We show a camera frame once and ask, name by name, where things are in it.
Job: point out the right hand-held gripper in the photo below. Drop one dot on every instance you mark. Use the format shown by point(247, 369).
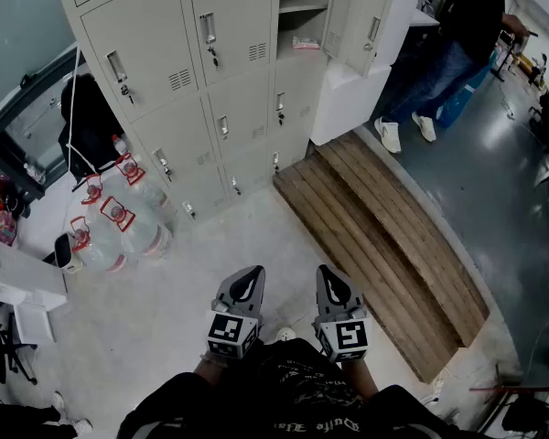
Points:
point(347, 339)

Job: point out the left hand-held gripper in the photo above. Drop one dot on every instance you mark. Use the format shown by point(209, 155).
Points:
point(231, 334)

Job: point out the pink and white packet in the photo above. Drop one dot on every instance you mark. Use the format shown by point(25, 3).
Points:
point(306, 43)

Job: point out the grey metal locker cabinet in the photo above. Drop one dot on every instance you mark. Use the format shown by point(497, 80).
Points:
point(164, 39)

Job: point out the person's right forearm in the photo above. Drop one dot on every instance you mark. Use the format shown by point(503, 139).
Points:
point(359, 378)

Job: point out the person's left forearm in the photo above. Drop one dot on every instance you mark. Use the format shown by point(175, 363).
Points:
point(210, 369)

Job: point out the white block cabinet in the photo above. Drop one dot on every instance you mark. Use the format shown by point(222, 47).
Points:
point(347, 103)

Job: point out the person's white shoe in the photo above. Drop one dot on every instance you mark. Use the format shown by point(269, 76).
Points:
point(389, 134)
point(424, 127)
point(285, 335)

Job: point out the person's black printed shirt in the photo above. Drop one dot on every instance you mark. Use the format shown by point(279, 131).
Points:
point(279, 396)

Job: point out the large clear water jug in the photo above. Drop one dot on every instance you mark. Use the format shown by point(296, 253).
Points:
point(151, 195)
point(96, 199)
point(139, 236)
point(98, 254)

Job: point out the white device with black face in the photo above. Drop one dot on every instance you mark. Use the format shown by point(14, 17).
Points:
point(66, 254)

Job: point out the small clear plastic bottle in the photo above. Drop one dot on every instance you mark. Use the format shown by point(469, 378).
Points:
point(120, 145)

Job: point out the white sneaker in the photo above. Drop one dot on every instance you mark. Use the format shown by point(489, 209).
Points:
point(58, 401)
point(82, 426)

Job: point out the small white box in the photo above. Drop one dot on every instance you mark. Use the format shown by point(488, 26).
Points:
point(34, 325)

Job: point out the large white box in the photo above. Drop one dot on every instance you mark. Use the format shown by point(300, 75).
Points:
point(18, 272)

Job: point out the black backpack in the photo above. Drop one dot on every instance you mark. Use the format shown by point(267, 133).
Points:
point(89, 126)

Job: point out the blue bag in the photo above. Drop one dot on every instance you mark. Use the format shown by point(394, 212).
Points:
point(455, 105)

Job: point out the pink patterned bag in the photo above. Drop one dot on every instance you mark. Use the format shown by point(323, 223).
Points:
point(1, 228)

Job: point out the white table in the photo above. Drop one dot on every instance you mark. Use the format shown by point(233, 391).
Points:
point(405, 21)

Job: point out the black metal frame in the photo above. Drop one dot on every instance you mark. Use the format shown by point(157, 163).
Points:
point(4, 153)

